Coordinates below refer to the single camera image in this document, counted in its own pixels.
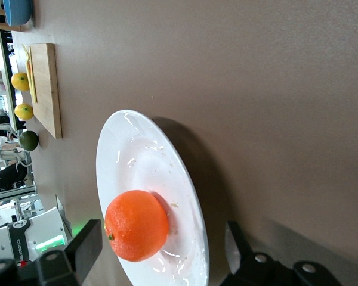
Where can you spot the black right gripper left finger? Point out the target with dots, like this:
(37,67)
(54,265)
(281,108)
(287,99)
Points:
(83,244)

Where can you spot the dark green lime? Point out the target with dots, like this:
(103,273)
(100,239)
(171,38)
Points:
(29,141)

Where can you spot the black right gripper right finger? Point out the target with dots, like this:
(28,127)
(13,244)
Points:
(241,262)

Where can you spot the yellow plastic fork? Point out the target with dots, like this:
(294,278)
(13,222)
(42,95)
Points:
(26,55)

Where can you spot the wooden cutting board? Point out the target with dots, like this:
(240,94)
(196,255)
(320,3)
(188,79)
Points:
(46,89)

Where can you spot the orange fruit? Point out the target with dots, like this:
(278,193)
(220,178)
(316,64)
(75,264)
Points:
(137,226)

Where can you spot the yellow lemon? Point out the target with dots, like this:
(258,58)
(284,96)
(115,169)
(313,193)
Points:
(24,111)
(20,81)

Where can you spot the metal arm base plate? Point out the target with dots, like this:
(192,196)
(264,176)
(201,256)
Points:
(64,217)

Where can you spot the person in black clothing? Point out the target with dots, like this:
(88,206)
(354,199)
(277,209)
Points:
(9,175)

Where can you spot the white round plate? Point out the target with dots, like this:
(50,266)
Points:
(143,167)

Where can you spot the blue bowl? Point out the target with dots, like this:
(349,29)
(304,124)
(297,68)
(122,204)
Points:
(18,12)

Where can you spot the yellow plastic knife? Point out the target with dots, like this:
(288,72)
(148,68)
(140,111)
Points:
(34,92)

